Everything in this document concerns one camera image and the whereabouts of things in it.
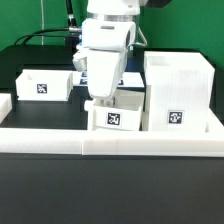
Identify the white drawer front tagged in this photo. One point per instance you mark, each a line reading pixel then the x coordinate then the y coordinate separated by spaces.
pixel 124 115

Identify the white foam border wall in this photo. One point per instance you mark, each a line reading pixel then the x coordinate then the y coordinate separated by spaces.
pixel 48 141

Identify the white drawer tagged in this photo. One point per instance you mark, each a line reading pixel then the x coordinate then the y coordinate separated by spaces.
pixel 44 85
pixel 124 115

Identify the white drawer cabinet box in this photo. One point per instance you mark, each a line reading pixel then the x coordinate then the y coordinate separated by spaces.
pixel 178 91

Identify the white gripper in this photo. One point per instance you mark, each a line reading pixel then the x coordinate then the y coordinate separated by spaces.
pixel 103 55

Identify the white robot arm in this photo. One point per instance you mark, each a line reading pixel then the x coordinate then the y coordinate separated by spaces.
pixel 122 11

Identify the white marker tag sheet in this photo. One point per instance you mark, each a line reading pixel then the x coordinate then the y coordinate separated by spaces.
pixel 128 80

